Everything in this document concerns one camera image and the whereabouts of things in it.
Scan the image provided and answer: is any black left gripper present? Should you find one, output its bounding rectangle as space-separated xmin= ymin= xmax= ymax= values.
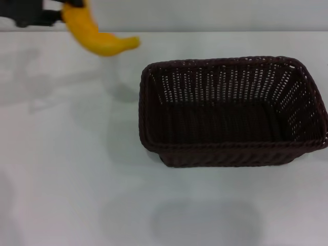
xmin=0 ymin=0 xmax=87 ymax=28

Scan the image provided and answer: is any yellow banana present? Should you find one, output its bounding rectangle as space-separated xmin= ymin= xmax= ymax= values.
xmin=61 ymin=0 xmax=141 ymax=57

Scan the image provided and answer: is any dark brown woven basket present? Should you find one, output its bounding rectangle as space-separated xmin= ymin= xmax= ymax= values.
xmin=137 ymin=54 xmax=328 ymax=169

